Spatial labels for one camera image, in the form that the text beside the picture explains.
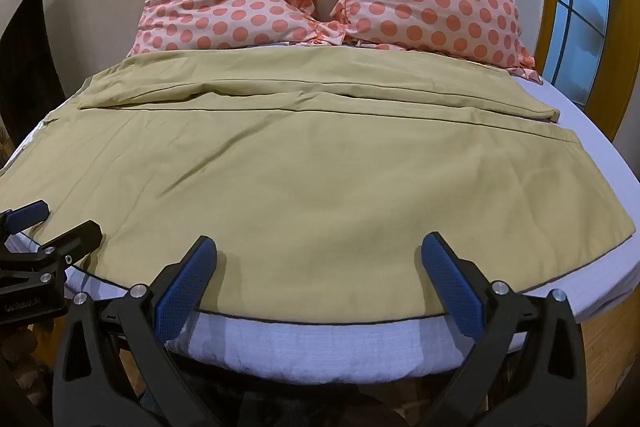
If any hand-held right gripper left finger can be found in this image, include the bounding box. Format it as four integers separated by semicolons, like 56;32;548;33
51;235;219;427

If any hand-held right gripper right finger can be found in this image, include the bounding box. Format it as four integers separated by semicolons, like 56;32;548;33
421;232;587;427

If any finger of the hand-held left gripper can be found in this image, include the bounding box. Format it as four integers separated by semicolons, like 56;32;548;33
27;219;104;269
0;201;51;233

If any olive green blanket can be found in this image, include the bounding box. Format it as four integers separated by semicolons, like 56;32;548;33
0;48;637;326

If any bed with white sheet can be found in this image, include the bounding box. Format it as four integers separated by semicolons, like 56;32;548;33
0;42;640;389

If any dark wooden furniture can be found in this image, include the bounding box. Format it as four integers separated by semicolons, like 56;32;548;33
0;0;67;158

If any yellow framed window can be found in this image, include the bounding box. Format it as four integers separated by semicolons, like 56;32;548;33
532;0;640;148

